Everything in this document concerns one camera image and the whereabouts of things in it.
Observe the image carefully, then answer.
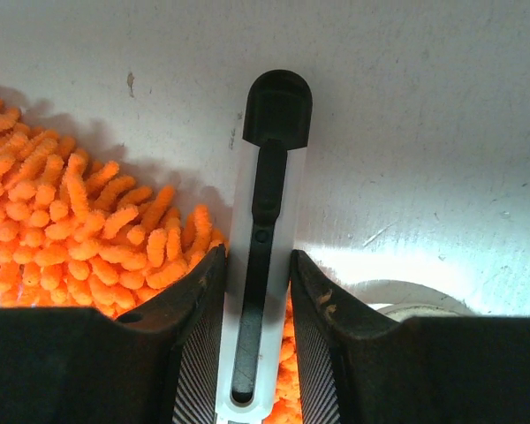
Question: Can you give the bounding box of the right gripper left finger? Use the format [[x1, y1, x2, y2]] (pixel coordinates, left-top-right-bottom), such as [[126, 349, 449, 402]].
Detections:
[[0, 246, 225, 423]]

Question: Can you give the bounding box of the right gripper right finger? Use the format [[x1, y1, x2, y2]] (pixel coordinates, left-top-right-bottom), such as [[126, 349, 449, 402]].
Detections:
[[290, 250, 530, 423]]

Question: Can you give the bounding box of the orange microfiber duster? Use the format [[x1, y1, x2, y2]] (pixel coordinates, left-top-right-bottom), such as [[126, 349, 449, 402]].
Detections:
[[0, 97, 303, 424]]

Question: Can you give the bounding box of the white black utility knife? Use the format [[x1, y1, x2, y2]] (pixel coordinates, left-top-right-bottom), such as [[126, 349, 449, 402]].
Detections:
[[216, 70, 313, 423]]

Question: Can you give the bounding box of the masking tape roll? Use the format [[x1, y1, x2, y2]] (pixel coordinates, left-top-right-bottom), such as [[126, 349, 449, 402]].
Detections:
[[347, 279, 474, 322]]

